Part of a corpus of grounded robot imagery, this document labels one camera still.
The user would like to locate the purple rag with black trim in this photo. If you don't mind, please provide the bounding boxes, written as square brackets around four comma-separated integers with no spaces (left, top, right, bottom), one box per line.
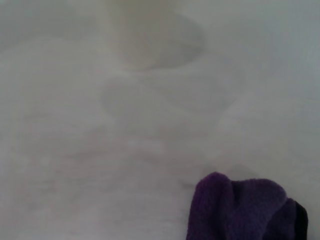
[185,171,309,240]

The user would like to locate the white paper cup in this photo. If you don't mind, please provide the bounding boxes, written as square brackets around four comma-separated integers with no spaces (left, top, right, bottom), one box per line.
[104,0,181,73]

